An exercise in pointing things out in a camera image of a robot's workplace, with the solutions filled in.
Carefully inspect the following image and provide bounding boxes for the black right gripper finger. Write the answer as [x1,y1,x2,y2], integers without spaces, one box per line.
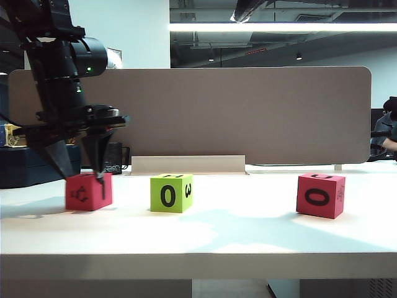
[232,0,275,24]

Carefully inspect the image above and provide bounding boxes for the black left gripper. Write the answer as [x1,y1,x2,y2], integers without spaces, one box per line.
[14,104,130,184]

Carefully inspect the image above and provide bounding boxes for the red foam block T 4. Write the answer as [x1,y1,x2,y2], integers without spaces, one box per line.
[65,173,114,212]

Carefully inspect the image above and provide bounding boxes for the green foam block 0 3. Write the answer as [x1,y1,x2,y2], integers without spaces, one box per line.
[149,173,194,214]

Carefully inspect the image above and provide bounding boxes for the red foam block O U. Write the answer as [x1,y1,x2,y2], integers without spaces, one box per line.
[296,173,346,220]

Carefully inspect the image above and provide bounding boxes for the black glass mug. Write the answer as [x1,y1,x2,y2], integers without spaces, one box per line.
[104,142,130,174]

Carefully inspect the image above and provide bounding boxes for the dark blue plastic case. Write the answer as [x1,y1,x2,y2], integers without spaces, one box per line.
[0,145,82,189]

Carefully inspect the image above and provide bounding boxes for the blue lidded toy box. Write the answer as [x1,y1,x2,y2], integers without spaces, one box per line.
[0,123,76,148]

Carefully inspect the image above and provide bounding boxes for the brown desk divider panel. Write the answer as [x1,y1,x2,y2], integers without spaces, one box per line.
[8,66,372,166]

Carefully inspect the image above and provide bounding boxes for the person in dark clothing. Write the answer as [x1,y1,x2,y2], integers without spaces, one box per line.
[370,96,397,163]

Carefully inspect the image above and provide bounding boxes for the grey perforated cabinet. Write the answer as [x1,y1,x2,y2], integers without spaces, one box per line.
[299,278,397,298]

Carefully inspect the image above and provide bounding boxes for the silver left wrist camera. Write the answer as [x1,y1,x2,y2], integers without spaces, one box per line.
[92,106,120,119]

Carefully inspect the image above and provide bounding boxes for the silver wall plate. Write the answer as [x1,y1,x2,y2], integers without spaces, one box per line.
[107,47,122,70]

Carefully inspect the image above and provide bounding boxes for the beige cable tray flap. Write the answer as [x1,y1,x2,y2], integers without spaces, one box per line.
[131,155,249,176]

